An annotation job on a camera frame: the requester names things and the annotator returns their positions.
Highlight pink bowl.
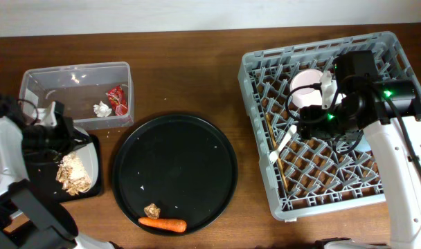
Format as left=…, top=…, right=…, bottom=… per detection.
left=289, top=68, right=346, bottom=109

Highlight pile of rice and shells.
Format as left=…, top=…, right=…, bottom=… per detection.
left=55, top=152, right=92, bottom=196

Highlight grey bowl with food scraps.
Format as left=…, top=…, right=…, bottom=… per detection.
left=72, top=142, right=99, bottom=194

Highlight wooden chopstick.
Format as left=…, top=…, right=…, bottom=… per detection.
left=264, top=112, right=290, bottom=193

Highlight white plastic fork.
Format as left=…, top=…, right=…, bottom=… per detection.
left=269, top=125, right=297, bottom=164

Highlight blue plastic cup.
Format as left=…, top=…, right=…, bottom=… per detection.
left=355, top=136, right=371, bottom=152

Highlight white tissue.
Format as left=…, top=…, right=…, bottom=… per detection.
left=93, top=101, right=112, bottom=118

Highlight brown walnut shell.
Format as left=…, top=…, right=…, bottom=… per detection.
left=143, top=203, right=161, bottom=219

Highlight orange carrot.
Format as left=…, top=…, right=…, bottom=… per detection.
left=138, top=217, right=187, bottom=233

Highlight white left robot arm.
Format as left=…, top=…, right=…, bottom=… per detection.
left=0, top=94, right=110, bottom=248

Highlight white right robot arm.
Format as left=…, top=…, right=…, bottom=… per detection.
left=290, top=50, right=421, bottom=248

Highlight grey plastic dishwasher rack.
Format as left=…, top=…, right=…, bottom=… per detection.
left=238, top=31, right=416, bottom=221

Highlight clear plastic waste bin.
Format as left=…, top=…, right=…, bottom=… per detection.
left=19, top=62, right=134, bottom=131

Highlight black rectangular tray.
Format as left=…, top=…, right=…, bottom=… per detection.
left=23, top=134, right=103, bottom=203

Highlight red snack wrapper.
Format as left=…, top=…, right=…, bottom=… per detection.
left=106, top=86, right=128, bottom=116

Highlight round black tray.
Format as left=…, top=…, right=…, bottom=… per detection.
left=111, top=113, right=238, bottom=234

